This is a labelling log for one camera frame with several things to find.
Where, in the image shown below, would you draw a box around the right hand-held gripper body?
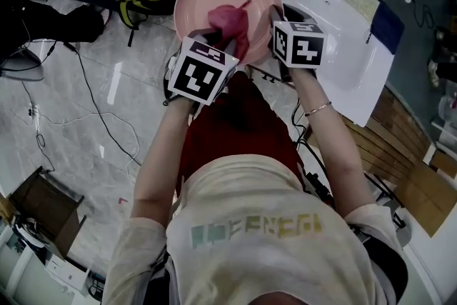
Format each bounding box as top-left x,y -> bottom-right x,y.
269,3 -> 326,84

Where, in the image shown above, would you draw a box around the white sink basin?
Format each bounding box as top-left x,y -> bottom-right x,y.
219,0 -> 396,129

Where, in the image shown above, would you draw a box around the black bag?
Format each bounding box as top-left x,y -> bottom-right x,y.
0,0 -> 105,59

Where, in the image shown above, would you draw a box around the black floor cable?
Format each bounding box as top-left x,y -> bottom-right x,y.
62,41 -> 143,167

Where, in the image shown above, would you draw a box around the wooden cabinet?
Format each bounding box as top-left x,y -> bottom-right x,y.
341,81 -> 457,237

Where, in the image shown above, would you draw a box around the person's left forearm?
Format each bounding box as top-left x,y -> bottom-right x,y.
129,95 -> 196,223

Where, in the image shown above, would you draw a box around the speckled sponge pad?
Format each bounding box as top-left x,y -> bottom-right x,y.
345,0 -> 379,16

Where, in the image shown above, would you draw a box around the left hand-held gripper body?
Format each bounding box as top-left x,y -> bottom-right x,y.
163,36 -> 241,109

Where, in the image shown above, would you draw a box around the person's right forearm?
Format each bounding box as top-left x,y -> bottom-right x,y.
288,66 -> 376,223

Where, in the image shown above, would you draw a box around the cream printed t-shirt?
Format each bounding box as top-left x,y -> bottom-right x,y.
102,153 -> 408,305

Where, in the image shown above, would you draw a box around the red shorts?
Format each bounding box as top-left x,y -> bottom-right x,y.
176,70 -> 305,198

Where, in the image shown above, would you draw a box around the thin metal bracelet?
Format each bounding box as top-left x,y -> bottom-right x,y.
303,101 -> 333,117

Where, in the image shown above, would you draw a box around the dark blue cloth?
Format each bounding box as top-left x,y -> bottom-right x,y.
365,0 -> 406,55

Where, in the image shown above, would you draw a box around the white cardboard box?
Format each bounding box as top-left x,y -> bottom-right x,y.
44,253 -> 90,297

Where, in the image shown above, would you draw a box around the black body-worn cable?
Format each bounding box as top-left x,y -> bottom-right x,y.
290,98 -> 337,206

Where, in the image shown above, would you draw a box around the white floor cable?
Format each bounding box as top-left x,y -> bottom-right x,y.
9,106 -> 143,167

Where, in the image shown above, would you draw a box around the dark pink cloth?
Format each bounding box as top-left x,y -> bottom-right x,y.
207,0 -> 253,62

